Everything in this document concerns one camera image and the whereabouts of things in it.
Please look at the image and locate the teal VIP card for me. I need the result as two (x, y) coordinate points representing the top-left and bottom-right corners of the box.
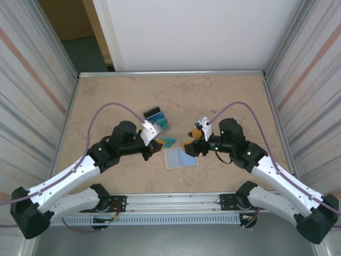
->
(154, 118), (170, 131)

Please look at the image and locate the beige card wallet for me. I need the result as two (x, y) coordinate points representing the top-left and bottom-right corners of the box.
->
(163, 148), (200, 171)

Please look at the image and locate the thin black cable loop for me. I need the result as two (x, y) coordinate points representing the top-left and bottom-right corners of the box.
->
(214, 150), (231, 165)

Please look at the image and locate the grey metal sheet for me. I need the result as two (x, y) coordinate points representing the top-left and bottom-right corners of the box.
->
(31, 226), (320, 256)

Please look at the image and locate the white door frame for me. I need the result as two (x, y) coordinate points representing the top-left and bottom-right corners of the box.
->
(92, 0), (126, 72)

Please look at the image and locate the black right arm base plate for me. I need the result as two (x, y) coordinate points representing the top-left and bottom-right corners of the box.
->
(219, 194), (268, 212)

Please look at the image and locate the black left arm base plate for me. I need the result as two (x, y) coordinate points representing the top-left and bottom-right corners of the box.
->
(98, 195), (127, 213)

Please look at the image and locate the blue VIP card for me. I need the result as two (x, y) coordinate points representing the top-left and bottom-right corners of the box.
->
(145, 112), (166, 123)

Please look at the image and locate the long aluminium mounting rail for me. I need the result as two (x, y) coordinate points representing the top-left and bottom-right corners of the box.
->
(28, 190), (319, 217)

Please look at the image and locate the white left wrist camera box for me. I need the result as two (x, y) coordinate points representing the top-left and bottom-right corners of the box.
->
(140, 119), (163, 147)

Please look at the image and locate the aluminium frame post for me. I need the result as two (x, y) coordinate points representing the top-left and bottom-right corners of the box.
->
(265, 0), (314, 77)
(33, 0), (80, 79)

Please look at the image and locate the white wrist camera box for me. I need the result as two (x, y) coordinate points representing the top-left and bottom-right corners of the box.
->
(193, 116), (214, 142)
(140, 119), (163, 147)

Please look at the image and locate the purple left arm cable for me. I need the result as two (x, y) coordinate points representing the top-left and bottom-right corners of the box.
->
(0, 102), (147, 235)

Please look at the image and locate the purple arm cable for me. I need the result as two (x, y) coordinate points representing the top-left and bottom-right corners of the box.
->
(0, 102), (147, 235)
(209, 101), (341, 230)

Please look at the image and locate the black card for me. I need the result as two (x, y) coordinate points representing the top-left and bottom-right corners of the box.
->
(143, 106), (162, 118)

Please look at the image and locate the aluminium table edge rail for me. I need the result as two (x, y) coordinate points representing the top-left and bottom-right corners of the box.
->
(78, 69), (268, 79)

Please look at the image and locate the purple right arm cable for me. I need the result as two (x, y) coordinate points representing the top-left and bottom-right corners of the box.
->
(209, 101), (341, 230)

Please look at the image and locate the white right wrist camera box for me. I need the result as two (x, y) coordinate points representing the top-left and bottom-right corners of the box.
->
(193, 116), (214, 142)

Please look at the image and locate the grey slotted cable duct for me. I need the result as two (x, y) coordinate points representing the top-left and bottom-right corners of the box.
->
(39, 214), (242, 227)

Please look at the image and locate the clear acrylic card stand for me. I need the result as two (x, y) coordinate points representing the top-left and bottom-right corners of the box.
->
(143, 106), (171, 133)

